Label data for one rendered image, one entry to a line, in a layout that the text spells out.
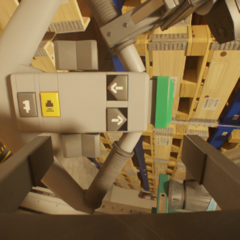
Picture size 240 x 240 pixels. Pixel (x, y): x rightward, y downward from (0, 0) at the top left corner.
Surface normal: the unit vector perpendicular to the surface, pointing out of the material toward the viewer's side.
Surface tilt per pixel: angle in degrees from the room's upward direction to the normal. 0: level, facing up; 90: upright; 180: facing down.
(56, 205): 90
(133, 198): 90
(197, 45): 90
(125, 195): 90
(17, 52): 68
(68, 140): 57
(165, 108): 74
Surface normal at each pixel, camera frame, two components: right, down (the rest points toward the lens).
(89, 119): 0.02, 0.25
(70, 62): 0.31, 0.25
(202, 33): -0.18, -0.54
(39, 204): -0.13, -0.71
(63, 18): -0.18, 0.84
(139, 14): -0.41, 0.46
